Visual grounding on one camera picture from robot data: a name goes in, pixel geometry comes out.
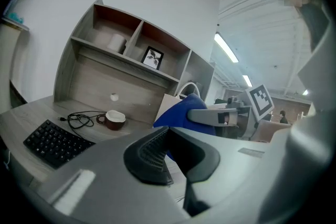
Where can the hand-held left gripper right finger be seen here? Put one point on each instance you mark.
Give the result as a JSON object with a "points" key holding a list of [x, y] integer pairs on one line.
{"points": [[233, 178]]}

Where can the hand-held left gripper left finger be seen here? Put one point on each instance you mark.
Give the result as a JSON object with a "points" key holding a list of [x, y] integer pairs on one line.
{"points": [[113, 186]]}

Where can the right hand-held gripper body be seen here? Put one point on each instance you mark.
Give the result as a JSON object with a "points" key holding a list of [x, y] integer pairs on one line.
{"points": [[260, 103]]}

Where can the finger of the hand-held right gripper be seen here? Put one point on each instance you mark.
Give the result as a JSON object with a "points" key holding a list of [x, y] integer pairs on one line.
{"points": [[207, 116]]}

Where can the blue cloth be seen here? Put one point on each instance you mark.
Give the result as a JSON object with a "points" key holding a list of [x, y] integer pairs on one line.
{"points": [[178, 110]]}

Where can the black keyboard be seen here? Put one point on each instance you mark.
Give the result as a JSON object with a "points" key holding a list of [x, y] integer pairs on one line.
{"points": [[52, 143]]}

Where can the long ceiling light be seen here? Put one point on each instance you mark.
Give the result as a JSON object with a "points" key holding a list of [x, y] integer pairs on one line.
{"points": [[247, 80], [305, 92], [225, 47]]}

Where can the white pink tote bag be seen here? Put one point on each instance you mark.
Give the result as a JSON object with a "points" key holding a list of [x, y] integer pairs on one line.
{"points": [[168, 105]]}

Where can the black framed picture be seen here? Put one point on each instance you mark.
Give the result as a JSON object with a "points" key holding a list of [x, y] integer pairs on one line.
{"points": [[152, 58]]}

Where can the grey wooden desk hutch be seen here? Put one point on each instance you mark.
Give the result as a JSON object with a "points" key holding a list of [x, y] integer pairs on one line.
{"points": [[92, 78]]}

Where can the white cylindrical cup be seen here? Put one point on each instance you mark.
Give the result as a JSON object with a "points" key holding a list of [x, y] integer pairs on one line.
{"points": [[115, 43]]}

